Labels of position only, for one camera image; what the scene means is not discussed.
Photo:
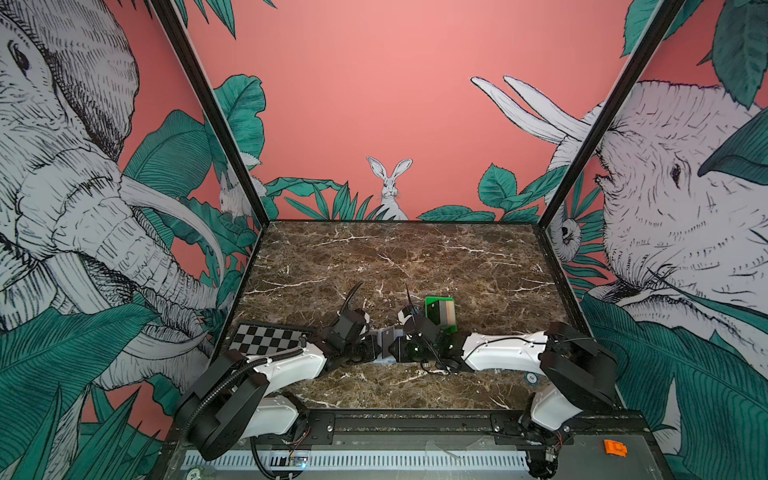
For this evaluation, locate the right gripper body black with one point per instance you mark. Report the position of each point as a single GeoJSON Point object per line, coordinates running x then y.
{"type": "Point", "coordinates": [410, 352]}

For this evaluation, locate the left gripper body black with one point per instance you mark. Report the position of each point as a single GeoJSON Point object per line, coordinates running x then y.
{"type": "Point", "coordinates": [363, 350]}

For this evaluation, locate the blue leather card holder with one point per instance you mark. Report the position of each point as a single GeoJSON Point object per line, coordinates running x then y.
{"type": "Point", "coordinates": [376, 345]}

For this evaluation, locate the green plastic card tray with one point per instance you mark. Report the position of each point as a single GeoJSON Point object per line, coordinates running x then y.
{"type": "Point", "coordinates": [432, 312]}

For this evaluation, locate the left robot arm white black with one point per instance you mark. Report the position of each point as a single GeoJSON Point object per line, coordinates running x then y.
{"type": "Point", "coordinates": [219, 409]}

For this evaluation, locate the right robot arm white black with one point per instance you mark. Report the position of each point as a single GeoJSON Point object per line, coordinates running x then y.
{"type": "Point", "coordinates": [581, 373]}

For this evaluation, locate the gold credit card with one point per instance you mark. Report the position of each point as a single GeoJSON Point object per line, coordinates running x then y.
{"type": "Point", "coordinates": [447, 313]}

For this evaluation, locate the checkerboard calibration board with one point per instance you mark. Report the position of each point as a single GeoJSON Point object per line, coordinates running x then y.
{"type": "Point", "coordinates": [262, 339]}

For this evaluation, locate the orange connector clip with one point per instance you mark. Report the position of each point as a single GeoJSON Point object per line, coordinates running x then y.
{"type": "Point", "coordinates": [616, 448]}

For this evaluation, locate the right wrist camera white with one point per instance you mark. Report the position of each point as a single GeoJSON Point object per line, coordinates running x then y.
{"type": "Point", "coordinates": [406, 313]}

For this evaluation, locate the black front mounting rail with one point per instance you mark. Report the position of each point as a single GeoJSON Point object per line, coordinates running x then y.
{"type": "Point", "coordinates": [323, 426]}

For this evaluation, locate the white slotted cable duct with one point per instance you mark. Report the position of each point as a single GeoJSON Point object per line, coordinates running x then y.
{"type": "Point", "coordinates": [352, 460]}

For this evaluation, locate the left black frame post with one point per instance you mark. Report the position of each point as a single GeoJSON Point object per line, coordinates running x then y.
{"type": "Point", "coordinates": [168, 15]}

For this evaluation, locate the black frame post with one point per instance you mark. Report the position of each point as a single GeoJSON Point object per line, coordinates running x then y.
{"type": "Point", "coordinates": [168, 15]}
{"type": "Point", "coordinates": [658, 25]}

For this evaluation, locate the right black frame post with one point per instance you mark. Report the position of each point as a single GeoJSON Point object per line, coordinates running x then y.
{"type": "Point", "coordinates": [658, 25]}

